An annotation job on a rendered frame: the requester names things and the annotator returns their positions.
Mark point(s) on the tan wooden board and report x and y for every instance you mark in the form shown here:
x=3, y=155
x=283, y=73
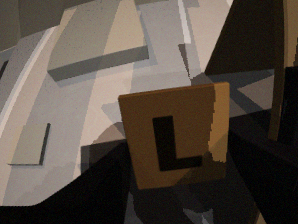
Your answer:
x=263, y=34

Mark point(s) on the tan letter tile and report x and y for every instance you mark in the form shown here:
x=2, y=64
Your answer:
x=177, y=136

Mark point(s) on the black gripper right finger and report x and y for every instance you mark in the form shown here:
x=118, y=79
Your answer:
x=270, y=171

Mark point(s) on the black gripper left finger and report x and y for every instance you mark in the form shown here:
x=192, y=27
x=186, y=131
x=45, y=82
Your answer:
x=98, y=196

